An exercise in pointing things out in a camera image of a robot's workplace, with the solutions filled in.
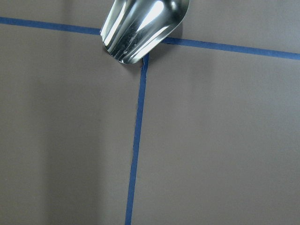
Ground metal scoop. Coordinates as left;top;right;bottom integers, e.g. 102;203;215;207
100;0;190;64

